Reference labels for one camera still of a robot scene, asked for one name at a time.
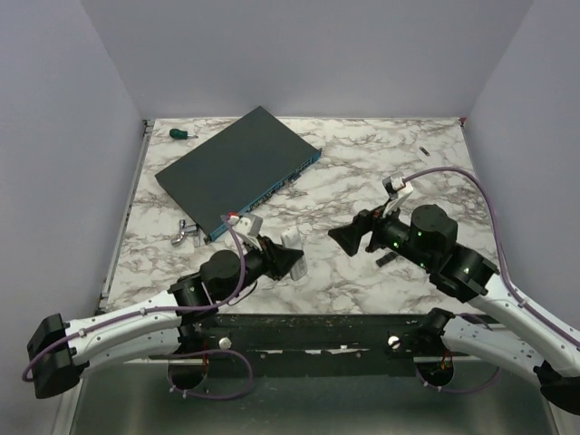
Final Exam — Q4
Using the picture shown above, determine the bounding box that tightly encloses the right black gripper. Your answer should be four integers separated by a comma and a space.
328, 196, 433, 270

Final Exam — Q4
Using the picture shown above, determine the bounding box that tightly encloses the black T-handle tool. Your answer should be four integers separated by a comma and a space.
375, 252, 398, 267

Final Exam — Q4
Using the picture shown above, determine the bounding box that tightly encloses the white remote control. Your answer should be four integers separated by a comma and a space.
280, 229, 307, 281

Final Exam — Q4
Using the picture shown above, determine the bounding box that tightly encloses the dark grey network switch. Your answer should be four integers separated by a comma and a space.
155, 106, 322, 244

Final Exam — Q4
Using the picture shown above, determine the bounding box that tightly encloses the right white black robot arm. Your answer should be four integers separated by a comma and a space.
328, 205, 579, 414

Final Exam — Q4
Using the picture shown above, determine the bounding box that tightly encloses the green handled screwdriver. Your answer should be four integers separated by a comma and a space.
169, 128, 198, 140

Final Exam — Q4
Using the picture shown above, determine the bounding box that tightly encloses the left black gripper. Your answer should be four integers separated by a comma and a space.
220, 236, 304, 304

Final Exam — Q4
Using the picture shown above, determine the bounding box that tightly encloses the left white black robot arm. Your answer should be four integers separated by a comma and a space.
22, 236, 305, 399

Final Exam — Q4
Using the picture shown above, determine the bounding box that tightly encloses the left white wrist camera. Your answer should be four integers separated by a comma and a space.
227, 213, 263, 249

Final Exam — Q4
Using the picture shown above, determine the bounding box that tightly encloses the silver metal bracket clamp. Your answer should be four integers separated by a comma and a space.
170, 219, 200, 247

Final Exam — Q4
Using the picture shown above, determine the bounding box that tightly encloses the aluminium frame rail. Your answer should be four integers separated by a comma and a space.
67, 323, 107, 364

